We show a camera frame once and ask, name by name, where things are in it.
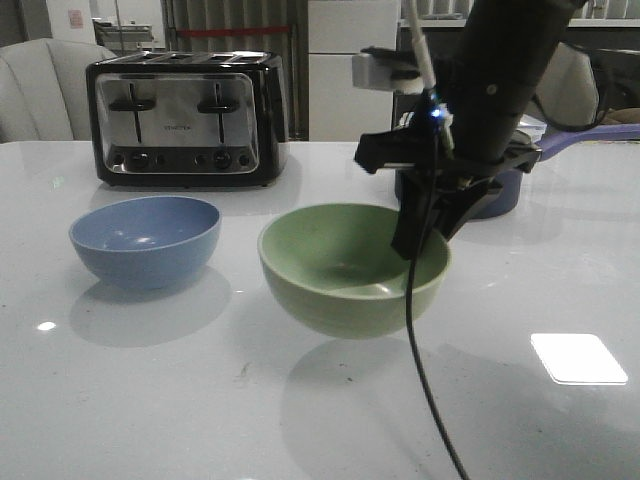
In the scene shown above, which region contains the beige armchair left side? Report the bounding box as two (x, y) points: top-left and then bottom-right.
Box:
(1, 38), (115, 143)

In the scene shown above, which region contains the dark blue saucepan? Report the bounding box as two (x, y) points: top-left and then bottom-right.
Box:
(394, 124), (640, 221)

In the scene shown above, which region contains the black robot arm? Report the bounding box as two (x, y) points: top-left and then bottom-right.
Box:
(355, 1), (581, 260)

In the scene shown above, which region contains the metal cart background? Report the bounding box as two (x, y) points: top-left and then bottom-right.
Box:
(92, 18), (154, 55)

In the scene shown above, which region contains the beige armchair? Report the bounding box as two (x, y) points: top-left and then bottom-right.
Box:
(1, 38), (115, 143)
(525, 43), (599, 127)

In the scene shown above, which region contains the red barrier tape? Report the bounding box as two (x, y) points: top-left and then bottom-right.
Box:
(176, 25), (290, 38)

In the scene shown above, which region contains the white refrigerator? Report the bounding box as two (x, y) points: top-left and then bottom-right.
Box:
(308, 1), (400, 142)

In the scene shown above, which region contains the blue bowl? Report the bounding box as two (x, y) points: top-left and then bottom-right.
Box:
(69, 196), (221, 290)

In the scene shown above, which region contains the green bowl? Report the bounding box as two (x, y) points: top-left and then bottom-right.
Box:
(257, 203), (451, 339)

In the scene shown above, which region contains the black cable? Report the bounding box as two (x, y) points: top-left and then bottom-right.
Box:
(403, 89), (472, 480)

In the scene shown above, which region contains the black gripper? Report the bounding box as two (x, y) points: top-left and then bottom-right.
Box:
(354, 102), (541, 260)

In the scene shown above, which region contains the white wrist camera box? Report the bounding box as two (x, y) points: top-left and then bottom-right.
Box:
(351, 46), (423, 94)

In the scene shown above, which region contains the black chrome four-slot toaster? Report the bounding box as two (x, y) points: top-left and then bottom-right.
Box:
(86, 50), (289, 188)

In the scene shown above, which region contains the beige armchair right side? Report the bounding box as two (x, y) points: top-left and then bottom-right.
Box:
(525, 43), (599, 127)

